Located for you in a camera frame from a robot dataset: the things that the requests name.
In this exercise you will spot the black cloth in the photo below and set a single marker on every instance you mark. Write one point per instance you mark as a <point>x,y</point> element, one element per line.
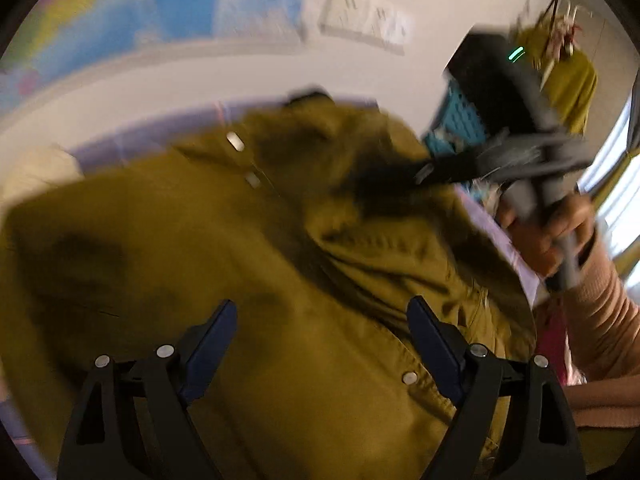
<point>310,97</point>

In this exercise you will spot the white and red hangers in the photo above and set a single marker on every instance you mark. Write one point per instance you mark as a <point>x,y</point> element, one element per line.
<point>562,30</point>

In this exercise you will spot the magenta cloth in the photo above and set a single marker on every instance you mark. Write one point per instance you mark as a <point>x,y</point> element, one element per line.
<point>550,342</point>

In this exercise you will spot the blue world map poster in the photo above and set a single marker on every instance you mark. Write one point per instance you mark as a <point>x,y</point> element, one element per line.
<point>200,0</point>

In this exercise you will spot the person's right hand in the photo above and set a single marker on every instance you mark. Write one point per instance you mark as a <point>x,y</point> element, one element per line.
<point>535,245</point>

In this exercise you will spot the white wall socket panel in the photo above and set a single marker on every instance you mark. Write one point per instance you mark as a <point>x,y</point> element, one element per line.
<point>365,17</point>

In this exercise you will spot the hanging olive green garment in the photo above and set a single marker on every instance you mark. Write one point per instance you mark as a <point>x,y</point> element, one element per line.
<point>575,90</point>

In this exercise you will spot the purple checked bed sheet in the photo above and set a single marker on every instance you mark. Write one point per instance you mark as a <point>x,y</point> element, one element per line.
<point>150,135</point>

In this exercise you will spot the bright window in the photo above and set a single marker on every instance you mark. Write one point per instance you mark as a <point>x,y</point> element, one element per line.
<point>620,210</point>

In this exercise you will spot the olive green button shirt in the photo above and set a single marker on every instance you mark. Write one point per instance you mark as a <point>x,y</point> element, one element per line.
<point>250,260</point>

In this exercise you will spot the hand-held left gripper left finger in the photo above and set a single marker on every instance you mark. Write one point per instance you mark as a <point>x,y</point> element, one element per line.
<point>210,355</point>

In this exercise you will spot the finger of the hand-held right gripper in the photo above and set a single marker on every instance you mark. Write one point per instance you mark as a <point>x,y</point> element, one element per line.
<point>450,167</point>

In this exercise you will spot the person's pink sweater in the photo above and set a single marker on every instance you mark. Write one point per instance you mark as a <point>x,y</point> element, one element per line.
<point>607,405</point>

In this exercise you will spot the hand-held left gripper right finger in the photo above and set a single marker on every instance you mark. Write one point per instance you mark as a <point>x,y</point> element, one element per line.
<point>435,345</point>

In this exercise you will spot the cream pillow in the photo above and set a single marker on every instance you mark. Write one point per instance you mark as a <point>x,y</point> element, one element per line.
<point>40,175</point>

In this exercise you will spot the blue perforated plastic basket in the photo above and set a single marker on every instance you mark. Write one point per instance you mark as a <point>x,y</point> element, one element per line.
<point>457,125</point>

